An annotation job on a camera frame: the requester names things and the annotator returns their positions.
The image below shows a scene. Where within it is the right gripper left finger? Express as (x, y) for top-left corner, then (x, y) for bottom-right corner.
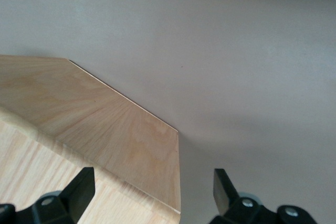
(0, 167), (96, 224)

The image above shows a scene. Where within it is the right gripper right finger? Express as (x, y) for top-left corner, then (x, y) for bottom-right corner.
(211, 168), (316, 224)

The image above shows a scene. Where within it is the wooden drawer cabinet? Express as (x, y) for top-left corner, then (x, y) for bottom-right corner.
(0, 54), (183, 224)

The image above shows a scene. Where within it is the table cover mat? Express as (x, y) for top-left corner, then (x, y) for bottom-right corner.
(0, 0), (336, 224)

